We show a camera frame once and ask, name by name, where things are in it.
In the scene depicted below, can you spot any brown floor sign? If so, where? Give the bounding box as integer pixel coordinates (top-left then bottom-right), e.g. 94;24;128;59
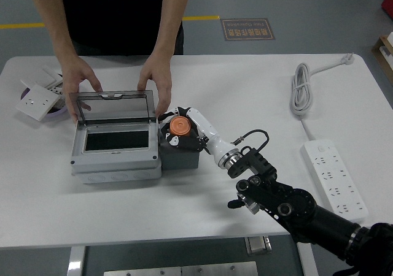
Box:
221;18;276;42

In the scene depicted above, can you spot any white multi-hole socket panel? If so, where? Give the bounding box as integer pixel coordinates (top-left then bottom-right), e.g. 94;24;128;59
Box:
45;84;67;108

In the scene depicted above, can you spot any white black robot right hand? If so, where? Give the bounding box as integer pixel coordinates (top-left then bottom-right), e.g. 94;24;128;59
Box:
160;105;237;169

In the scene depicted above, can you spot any wooden crate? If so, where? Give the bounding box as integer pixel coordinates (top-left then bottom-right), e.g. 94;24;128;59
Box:
371;32;393;85

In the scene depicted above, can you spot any person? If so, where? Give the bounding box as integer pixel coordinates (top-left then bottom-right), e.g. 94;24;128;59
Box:
58;0;185;57

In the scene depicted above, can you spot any grey electrical box clear lid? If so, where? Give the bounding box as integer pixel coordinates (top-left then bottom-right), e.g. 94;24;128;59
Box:
68;90;163;184

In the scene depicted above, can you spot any white power strip with cord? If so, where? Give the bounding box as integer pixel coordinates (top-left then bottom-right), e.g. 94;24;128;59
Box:
290;52;369;223

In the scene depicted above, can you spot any orange cylinder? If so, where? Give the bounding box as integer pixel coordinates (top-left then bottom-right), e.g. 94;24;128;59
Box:
169;115;193;137

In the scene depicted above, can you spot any person's left hand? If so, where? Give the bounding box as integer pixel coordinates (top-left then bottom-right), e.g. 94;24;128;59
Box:
137;53;173;119

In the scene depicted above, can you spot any white wall socket panel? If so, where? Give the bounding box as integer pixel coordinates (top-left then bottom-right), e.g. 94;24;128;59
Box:
15;84;61;122

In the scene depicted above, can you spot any grey cube with round hole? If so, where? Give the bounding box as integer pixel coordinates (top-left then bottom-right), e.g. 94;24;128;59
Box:
159;121;202;170

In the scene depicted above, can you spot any purple oval tray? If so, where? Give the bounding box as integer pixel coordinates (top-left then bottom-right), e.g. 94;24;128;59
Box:
20;87;70;121

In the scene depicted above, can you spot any white wall switch panel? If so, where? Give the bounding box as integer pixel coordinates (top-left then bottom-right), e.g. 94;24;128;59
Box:
20;64;64;89

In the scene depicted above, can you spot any person's right hand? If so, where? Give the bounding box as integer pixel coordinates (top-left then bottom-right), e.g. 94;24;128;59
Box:
61;56;104;125

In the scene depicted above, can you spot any grey metal base plate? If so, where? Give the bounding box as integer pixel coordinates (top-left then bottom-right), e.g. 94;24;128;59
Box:
103;261;259;276

